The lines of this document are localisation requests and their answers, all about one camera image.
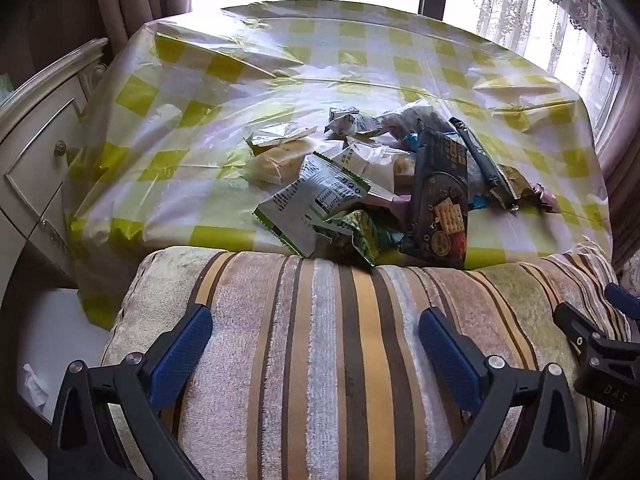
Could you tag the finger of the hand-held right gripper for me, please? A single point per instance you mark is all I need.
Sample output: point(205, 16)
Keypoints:
point(577, 327)
point(625, 300)

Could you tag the white lace curtain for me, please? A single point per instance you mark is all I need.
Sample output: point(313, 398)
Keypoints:
point(525, 10)

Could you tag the white green snack packet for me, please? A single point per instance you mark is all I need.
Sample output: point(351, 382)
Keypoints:
point(310, 195)

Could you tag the green patterned snack packet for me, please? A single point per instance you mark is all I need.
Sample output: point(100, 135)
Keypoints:
point(360, 232)

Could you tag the striped plush cushion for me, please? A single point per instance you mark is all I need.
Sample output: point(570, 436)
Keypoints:
point(325, 340)

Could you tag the gold dark snack packet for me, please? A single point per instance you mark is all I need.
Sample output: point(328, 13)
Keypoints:
point(515, 182)

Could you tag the pink pleated curtain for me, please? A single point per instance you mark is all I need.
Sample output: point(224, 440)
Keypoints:
point(620, 160)

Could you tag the white dresser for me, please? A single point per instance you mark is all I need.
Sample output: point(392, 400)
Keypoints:
point(35, 135)

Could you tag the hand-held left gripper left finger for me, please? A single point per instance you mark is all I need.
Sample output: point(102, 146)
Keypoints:
point(180, 355)

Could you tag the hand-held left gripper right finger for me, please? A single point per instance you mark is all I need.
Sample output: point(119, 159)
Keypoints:
point(450, 355)

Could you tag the crumpled white paper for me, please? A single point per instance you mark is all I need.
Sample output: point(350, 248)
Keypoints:
point(35, 385)

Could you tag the small blue white packet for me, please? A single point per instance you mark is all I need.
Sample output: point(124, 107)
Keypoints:
point(481, 203)

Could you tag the pink snack packet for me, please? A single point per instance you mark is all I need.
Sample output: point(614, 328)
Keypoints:
point(547, 197)

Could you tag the yellow checked plastic tablecloth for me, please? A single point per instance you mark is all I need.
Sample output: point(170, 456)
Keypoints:
point(200, 185)

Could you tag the silver crumpled snack packet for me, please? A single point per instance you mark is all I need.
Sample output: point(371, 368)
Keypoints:
point(345, 120)

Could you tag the dark cracker packet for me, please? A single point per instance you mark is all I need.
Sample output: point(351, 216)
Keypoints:
point(440, 195)

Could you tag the clear plastic snack packet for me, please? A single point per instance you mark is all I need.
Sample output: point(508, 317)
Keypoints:
point(410, 115)

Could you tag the black stick packet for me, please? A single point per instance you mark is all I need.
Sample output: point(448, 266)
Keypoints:
point(477, 155)

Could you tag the metal drawer knob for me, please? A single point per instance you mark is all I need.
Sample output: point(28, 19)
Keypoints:
point(60, 147)

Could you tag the pale bread packet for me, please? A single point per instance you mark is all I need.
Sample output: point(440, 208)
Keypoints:
point(275, 160)

